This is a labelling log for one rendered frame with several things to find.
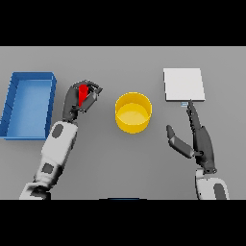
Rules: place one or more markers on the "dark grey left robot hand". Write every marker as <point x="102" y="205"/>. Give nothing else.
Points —
<point x="71" y="102"/>

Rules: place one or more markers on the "blue plastic tray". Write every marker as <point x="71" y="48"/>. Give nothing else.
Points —
<point x="29" y="109"/>

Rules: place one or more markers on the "pale square measuring scale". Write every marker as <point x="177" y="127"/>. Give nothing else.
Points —
<point x="184" y="84"/>

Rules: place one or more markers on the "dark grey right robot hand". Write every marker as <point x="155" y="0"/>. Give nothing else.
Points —
<point x="201" y="144"/>

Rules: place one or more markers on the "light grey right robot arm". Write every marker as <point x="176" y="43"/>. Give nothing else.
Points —
<point x="209" y="188"/>

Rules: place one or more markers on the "yellow bowl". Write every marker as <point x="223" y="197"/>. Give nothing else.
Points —
<point x="133" y="118"/>

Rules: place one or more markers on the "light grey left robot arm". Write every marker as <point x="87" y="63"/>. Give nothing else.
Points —
<point x="54" y="150"/>

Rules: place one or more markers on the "red beaker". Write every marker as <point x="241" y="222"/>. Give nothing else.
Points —
<point x="83" y="92"/>

